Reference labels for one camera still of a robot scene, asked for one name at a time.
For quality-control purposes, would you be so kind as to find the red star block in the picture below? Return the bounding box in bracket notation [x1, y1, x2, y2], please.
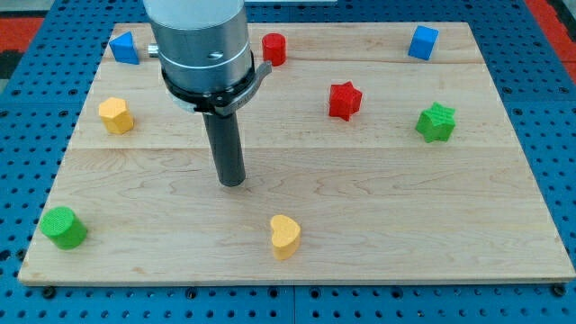
[328, 81, 363, 122]

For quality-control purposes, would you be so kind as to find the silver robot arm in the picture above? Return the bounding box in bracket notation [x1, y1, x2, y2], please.
[143, 0, 272, 116]

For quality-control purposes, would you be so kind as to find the green star block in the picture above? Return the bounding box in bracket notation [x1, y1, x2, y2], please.
[415, 102, 455, 143]

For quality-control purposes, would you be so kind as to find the yellow heart block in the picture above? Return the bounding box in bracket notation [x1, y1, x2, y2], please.
[270, 214, 302, 260]

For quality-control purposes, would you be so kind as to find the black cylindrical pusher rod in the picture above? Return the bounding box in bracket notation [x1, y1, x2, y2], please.
[203, 113, 246, 187]

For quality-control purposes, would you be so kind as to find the wooden board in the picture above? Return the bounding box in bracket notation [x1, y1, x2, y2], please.
[18, 22, 575, 287]

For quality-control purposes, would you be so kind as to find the red cylinder block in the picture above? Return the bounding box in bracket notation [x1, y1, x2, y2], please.
[261, 32, 287, 67]

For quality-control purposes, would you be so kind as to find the yellow hexagon block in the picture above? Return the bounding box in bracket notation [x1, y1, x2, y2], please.
[98, 97, 135, 134]

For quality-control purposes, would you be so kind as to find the blue cube block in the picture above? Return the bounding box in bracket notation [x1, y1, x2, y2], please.
[408, 25, 439, 60]

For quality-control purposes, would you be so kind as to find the blue triangle block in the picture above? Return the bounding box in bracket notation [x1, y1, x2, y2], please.
[109, 31, 140, 65]

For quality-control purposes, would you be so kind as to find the green cylinder block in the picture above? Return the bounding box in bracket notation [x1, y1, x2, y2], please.
[40, 206, 87, 250]

